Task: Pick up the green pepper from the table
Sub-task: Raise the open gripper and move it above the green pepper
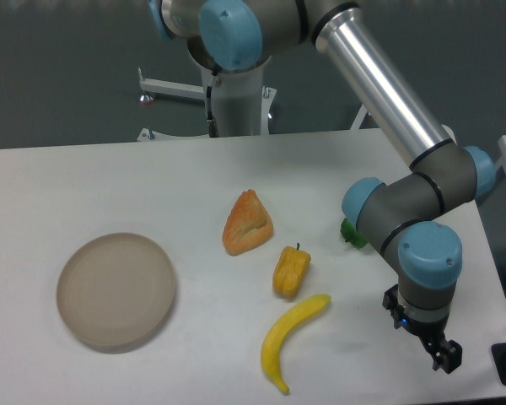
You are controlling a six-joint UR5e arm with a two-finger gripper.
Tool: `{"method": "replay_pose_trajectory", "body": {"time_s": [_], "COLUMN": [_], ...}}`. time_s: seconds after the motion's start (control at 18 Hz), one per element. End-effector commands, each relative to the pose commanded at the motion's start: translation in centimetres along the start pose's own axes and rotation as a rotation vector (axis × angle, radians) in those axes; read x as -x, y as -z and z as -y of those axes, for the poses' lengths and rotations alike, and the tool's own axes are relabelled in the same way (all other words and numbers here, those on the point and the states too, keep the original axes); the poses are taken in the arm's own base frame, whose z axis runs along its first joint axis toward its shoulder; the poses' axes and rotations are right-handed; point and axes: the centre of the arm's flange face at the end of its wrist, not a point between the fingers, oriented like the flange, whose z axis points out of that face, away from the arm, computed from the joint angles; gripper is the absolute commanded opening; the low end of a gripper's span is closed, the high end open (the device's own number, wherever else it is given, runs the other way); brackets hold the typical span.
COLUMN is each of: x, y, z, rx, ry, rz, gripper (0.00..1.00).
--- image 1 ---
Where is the orange toy bread wedge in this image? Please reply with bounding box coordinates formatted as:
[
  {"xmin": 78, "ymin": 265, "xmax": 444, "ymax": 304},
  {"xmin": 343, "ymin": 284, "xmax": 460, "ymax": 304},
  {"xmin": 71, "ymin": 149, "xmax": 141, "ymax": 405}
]
[{"xmin": 222, "ymin": 189, "xmax": 274, "ymax": 256}]

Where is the green toy pepper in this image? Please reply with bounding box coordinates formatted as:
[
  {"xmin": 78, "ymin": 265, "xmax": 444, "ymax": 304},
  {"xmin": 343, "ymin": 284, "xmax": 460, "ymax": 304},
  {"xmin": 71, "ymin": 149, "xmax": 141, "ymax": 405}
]
[{"xmin": 340, "ymin": 218, "xmax": 368, "ymax": 249}]

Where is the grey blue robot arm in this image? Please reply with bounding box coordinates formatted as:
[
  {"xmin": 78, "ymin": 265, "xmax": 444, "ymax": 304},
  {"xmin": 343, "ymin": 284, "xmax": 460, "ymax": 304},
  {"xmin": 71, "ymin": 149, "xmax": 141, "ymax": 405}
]
[{"xmin": 148, "ymin": 1, "xmax": 496, "ymax": 373}]

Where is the yellow toy pepper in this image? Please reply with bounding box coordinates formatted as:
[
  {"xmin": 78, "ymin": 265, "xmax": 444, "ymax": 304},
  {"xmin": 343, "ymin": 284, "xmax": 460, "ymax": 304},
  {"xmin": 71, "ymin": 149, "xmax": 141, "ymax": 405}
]
[{"xmin": 272, "ymin": 243, "xmax": 311, "ymax": 300}]

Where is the beige round plate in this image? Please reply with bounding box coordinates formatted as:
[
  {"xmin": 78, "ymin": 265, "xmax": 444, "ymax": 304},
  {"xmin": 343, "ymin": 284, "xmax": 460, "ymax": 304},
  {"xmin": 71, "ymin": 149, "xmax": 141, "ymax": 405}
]
[{"xmin": 56, "ymin": 233, "xmax": 177, "ymax": 354}]

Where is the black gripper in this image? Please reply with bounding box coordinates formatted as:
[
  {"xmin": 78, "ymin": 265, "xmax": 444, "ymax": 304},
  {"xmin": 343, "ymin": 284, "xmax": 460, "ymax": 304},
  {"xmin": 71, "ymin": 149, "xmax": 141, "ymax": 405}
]
[{"xmin": 382, "ymin": 284, "xmax": 463, "ymax": 374}]

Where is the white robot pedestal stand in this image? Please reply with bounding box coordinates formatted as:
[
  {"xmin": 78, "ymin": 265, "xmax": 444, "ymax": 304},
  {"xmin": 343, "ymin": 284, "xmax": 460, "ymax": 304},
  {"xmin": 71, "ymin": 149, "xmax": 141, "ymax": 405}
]
[{"xmin": 139, "ymin": 38, "xmax": 368, "ymax": 139}]

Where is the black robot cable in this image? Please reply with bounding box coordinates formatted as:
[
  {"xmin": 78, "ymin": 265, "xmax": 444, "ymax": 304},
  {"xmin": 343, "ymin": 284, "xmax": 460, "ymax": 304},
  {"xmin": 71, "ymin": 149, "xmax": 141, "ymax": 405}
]
[{"xmin": 205, "ymin": 62, "xmax": 220, "ymax": 138}]

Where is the yellow toy banana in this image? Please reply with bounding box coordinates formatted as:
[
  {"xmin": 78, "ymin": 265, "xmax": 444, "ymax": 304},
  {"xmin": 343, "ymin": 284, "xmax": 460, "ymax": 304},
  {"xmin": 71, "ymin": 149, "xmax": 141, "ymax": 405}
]
[{"xmin": 260, "ymin": 294, "xmax": 331, "ymax": 396}]

